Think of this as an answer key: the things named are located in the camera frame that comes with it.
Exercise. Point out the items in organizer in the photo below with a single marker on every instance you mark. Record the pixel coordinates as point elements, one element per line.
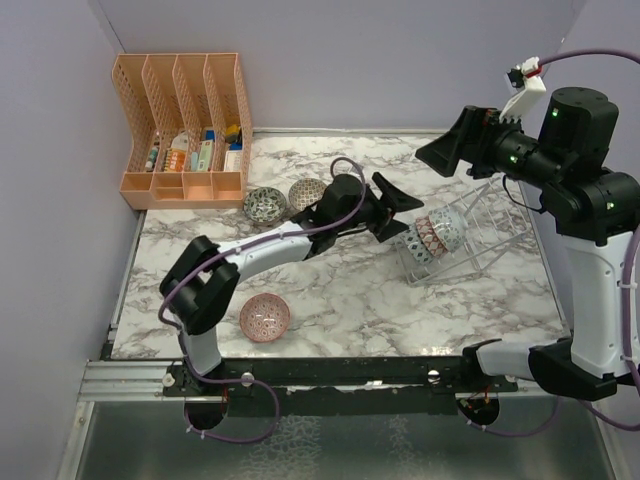
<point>200,158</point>

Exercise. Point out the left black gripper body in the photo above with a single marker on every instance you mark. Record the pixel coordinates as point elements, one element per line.
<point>374,214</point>

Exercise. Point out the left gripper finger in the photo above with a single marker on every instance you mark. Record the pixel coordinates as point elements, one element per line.
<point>394,199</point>
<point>391,229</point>

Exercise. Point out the brown tile pattern bowl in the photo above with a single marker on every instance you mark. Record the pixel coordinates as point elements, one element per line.
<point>305,192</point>

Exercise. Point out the orange plastic desk organizer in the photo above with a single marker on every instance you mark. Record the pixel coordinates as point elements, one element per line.
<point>191,130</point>

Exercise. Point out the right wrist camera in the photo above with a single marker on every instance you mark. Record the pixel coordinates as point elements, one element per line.
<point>528,88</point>

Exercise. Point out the red geometric pattern bowl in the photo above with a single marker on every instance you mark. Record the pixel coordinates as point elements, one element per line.
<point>429,237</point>

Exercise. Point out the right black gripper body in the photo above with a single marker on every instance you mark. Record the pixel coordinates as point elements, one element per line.
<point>517,154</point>

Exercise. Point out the red circle pattern bowl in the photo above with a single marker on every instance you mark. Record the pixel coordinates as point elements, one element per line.
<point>264,318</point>

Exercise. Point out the blue triangle pattern bowl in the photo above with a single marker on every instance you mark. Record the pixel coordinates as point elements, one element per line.
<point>450,226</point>

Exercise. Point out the white wire dish rack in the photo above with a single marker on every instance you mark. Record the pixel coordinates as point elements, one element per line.
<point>496,226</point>

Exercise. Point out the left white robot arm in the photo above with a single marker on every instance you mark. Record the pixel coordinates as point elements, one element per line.
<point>199,287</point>

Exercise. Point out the green leaf pattern bowl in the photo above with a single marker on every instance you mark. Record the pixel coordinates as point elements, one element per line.
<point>265,205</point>

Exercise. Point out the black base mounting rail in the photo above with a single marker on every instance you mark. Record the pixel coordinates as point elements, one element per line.
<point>307,386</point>

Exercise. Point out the blue floral pattern bowl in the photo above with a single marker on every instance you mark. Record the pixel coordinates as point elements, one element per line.
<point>413,242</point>

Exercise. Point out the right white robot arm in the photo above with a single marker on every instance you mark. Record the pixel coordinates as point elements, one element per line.
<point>596,213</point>

